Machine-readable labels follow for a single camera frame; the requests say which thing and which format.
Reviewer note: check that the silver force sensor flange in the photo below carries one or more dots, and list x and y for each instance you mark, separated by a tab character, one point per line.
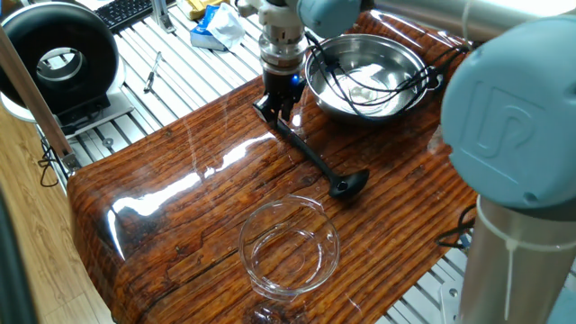
283	49

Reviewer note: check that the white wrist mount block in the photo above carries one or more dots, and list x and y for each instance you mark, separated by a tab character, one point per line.
274	15

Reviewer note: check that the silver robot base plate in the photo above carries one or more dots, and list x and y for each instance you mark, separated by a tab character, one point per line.
450	301

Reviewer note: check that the yellow box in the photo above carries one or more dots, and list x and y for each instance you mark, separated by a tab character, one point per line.
202	8

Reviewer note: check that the blue tissue pack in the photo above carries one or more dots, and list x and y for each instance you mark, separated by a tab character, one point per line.
200	36

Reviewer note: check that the black keyboard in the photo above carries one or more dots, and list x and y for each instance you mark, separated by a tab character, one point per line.
121	11

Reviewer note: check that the dark panel edge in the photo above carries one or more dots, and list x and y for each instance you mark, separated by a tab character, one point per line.
11	270

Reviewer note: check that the blue white crumpled package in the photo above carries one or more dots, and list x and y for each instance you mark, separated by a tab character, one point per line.
225	24

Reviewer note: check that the brown wooden bar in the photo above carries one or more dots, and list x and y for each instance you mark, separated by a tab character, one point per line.
31	94

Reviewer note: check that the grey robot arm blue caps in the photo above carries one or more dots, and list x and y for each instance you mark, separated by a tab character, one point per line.
508	117

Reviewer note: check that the clear glass bowl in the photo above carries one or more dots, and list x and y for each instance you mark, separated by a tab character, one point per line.
288	252

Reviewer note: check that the small metal washer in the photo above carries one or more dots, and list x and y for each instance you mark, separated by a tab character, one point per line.
108	142

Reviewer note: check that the black ladle red accents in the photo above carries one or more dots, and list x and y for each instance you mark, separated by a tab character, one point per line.
346	184

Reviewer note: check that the silver black pen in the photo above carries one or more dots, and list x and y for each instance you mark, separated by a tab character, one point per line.
150	78

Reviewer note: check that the white zip tie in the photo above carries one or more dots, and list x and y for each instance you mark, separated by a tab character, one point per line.
509	252

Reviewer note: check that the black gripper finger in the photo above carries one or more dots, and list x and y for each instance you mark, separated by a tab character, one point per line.
285	111
264	108

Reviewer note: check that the short aluminium post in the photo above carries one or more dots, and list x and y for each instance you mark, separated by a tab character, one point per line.
162	18

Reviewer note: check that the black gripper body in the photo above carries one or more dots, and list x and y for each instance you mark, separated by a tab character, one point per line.
281	85

